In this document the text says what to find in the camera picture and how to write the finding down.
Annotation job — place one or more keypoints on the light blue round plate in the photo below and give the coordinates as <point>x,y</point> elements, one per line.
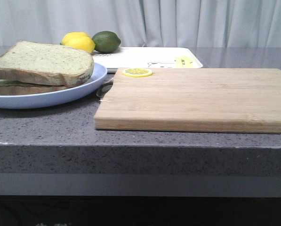
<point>32,101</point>

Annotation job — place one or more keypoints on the bread slice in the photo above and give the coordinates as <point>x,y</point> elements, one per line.
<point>15,88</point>
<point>46,64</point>

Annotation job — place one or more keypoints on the cream white serving tray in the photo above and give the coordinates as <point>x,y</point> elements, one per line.
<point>144,57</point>

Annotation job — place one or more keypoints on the yellow lemon slice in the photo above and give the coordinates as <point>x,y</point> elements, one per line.
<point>137,72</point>

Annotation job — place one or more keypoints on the green lime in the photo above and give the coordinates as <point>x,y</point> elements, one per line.
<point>106,41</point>

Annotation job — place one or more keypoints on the yellow lemon front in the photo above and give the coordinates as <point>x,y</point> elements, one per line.
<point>82,42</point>

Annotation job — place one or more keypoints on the grey white curtain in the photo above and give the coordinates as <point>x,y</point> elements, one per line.
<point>146,23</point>

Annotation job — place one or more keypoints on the yellow lemon back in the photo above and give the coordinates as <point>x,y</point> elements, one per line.
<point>72,35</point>

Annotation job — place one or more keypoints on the wooden cutting board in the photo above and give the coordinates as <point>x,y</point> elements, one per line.
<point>228,100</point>

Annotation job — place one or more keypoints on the metal cutting board handle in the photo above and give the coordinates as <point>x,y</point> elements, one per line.
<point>104,88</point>

